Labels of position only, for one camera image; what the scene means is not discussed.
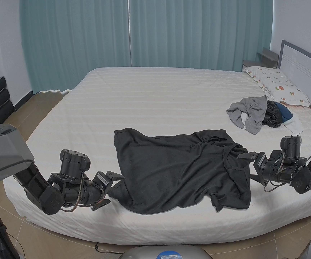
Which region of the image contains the blue-green curtain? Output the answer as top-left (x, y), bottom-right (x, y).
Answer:
top-left (130, 0), bottom-right (273, 71)
top-left (21, 0), bottom-right (131, 94)

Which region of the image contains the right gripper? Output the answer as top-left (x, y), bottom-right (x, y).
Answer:
top-left (236, 151), bottom-right (282, 186)

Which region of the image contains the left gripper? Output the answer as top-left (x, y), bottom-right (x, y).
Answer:
top-left (85, 171), bottom-right (127, 212)

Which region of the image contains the white printed pillow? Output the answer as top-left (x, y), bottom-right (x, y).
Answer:
top-left (242, 66), bottom-right (311, 108)

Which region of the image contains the black shiny garment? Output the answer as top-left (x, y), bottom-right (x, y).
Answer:
top-left (262, 101), bottom-right (283, 128)

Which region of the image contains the black T-shirt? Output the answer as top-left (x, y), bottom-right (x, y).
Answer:
top-left (114, 128), bottom-right (251, 215)

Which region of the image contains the dark blue garment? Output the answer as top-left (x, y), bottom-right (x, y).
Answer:
top-left (275, 103), bottom-right (294, 125)

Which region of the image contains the grey garment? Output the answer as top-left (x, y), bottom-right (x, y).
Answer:
top-left (226, 96), bottom-right (268, 134)

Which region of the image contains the grey bedside table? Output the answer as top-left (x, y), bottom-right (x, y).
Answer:
top-left (242, 47), bottom-right (279, 72)

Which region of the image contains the black cable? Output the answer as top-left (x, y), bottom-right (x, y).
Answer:
top-left (263, 180), bottom-right (280, 193)
top-left (94, 241), bottom-right (124, 253)
top-left (61, 203), bottom-right (78, 213)

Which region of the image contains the bed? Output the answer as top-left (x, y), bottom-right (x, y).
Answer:
top-left (3, 40), bottom-right (311, 246)

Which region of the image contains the small white garment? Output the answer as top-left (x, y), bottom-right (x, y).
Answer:
top-left (240, 113), bottom-right (251, 129)

